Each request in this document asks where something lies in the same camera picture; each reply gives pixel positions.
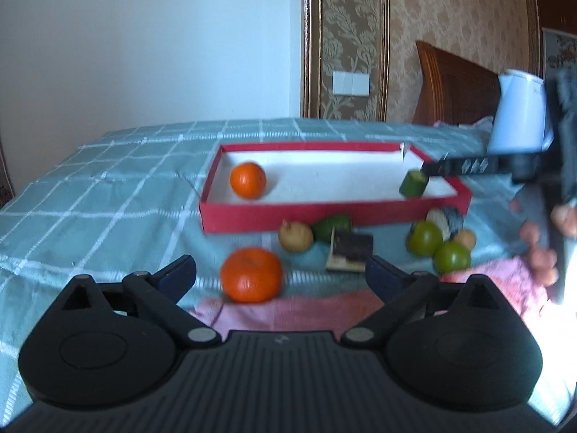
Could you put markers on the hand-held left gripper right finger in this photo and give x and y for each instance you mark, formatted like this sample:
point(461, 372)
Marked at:
point(383, 275)

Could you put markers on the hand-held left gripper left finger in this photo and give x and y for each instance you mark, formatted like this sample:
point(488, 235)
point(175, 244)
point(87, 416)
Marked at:
point(178, 275)

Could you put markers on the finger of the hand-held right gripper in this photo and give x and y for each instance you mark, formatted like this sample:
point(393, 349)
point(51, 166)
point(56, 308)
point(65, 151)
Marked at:
point(464, 165)

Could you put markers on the chocolate cake slice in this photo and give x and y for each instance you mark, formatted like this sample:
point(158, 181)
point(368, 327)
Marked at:
point(354, 248)

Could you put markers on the green tomato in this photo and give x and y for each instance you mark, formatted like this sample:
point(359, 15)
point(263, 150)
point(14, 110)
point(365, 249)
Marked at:
point(452, 257)
point(423, 239)

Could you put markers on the sushi roll piece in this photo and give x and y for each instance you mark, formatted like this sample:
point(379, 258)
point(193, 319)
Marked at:
point(448, 221)

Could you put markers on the brown longan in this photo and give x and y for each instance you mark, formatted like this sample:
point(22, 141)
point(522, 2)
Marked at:
point(295, 237)
point(465, 238)

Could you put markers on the orange mandarin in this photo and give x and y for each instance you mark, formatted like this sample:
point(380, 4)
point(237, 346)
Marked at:
point(251, 275)
point(248, 180)

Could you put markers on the red cardboard box tray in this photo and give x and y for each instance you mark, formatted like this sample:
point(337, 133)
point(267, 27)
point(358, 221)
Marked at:
point(324, 176)

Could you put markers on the person's right hand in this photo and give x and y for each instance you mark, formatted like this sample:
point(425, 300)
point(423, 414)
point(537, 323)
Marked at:
point(545, 261)

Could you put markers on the pale pink pillow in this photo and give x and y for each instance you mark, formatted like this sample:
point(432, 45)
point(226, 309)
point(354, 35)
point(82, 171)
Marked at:
point(482, 121)

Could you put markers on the wooden headboard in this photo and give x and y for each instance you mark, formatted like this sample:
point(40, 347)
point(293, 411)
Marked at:
point(450, 90)

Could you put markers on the pink towel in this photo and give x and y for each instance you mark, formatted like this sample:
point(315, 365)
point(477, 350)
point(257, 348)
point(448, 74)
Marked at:
point(315, 311)

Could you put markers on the teal checked bedsheet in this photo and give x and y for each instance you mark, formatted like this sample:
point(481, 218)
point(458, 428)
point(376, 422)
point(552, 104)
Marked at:
point(112, 198)

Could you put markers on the white wall switch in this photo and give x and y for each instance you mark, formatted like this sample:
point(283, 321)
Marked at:
point(351, 83)

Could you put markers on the ornate wall panel frame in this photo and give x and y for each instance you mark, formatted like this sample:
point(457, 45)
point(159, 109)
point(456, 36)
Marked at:
point(311, 40)

